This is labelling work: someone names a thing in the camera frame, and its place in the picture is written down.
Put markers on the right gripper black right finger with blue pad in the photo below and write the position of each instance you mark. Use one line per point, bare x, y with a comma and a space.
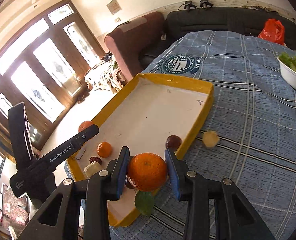
235, 217

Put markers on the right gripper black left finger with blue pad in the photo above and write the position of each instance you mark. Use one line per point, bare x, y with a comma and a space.
58, 217

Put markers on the orange with green leaf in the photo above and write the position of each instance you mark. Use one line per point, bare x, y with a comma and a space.
146, 172

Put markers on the small date in tray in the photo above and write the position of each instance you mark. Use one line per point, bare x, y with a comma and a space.
95, 159

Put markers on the pale fruit piece in tray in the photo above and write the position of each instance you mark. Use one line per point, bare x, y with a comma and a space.
92, 169

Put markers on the small orange in tray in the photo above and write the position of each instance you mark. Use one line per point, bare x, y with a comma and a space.
104, 149

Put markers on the dark plum in tray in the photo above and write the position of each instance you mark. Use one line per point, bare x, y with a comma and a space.
128, 184
174, 142

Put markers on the small pale fruit chunk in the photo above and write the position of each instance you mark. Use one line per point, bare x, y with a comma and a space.
210, 139

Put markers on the blue plaid tablecloth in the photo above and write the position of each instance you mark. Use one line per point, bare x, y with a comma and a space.
253, 113

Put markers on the wooden glass door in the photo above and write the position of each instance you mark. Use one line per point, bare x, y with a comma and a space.
43, 65

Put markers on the yellow cardboard tray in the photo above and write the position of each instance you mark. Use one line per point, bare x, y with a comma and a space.
144, 113

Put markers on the white bowl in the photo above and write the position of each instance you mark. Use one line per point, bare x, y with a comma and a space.
287, 74

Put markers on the maroon armchair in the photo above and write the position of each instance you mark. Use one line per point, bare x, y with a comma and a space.
127, 40

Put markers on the red plastic bag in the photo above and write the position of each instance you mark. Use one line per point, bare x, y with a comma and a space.
273, 31

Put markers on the black sofa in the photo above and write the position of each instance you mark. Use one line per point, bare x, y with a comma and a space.
244, 21

